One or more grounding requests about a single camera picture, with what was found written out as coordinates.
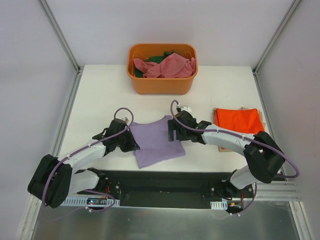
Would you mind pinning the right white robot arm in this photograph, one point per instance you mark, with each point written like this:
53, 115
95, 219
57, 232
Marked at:
263, 156

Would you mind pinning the left white cable duct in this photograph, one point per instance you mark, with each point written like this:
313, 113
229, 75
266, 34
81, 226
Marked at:
89, 201

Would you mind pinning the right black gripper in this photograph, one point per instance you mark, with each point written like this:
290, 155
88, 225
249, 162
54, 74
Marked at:
173, 130

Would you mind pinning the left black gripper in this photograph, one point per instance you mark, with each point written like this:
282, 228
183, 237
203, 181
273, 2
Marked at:
128, 141

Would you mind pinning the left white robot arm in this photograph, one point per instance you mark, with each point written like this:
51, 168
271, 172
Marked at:
57, 177

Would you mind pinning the orange folded t shirt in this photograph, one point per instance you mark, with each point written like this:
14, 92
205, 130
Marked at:
240, 120

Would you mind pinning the orange plastic bin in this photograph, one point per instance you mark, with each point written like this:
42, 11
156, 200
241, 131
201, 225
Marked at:
175, 86

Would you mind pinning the white cable duct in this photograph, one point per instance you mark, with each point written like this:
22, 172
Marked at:
89, 201
225, 205

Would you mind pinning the lavender t shirt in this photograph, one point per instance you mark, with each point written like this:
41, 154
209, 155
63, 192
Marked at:
153, 141

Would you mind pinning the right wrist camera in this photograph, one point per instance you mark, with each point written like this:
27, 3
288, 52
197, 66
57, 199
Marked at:
180, 108

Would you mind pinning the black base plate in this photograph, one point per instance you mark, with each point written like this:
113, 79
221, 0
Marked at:
175, 190

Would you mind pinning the left aluminium frame post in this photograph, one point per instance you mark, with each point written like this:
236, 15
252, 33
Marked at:
45, 7

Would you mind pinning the pink t shirt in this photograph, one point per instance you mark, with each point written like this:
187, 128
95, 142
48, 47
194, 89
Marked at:
173, 66

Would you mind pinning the right aluminium frame post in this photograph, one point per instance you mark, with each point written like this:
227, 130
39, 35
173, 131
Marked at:
293, 7

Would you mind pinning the right white cable duct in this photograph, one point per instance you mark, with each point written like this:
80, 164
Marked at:
225, 205

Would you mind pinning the green t shirt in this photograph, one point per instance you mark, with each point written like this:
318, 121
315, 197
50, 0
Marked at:
153, 59

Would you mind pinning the aluminium frame post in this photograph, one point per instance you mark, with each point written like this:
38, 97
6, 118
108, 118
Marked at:
45, 7
293, 7

